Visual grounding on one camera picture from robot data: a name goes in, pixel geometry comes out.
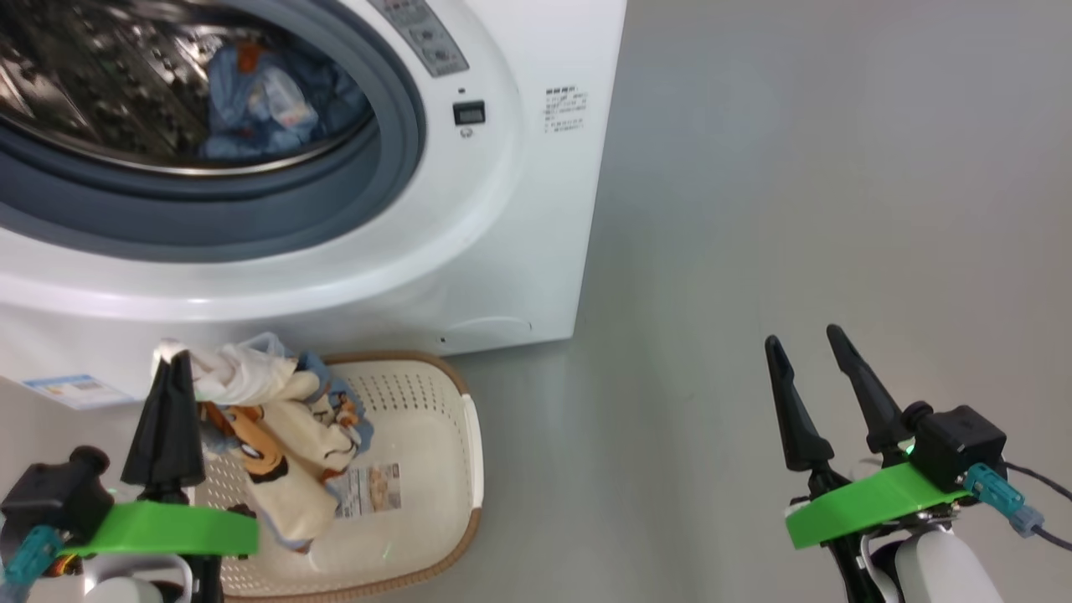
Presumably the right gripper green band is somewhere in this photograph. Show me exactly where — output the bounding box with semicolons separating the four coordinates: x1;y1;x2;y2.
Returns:
764;324;973;551

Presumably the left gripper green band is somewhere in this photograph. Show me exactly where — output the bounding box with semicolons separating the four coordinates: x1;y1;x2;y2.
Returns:
59;351;261;558

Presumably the cream and blue printed garment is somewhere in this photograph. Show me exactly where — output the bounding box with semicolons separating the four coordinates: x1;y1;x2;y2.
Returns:
159;333;376;554

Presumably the blue bear print garment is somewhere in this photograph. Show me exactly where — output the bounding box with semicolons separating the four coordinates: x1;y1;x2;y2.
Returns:
199;42;374;162

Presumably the basket barcode label sticker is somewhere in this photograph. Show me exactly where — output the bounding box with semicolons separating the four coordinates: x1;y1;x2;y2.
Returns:
335;462;404;519

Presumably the white basket with brown rim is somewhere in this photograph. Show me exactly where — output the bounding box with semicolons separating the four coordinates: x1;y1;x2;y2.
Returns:
180;351;485;602

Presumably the white front-load washing machine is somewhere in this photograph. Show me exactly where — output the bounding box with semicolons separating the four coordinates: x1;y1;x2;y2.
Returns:
0;0;627;410

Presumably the blue energy label sticker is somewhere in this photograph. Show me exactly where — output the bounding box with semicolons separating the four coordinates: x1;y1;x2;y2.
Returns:
21;374;140;411

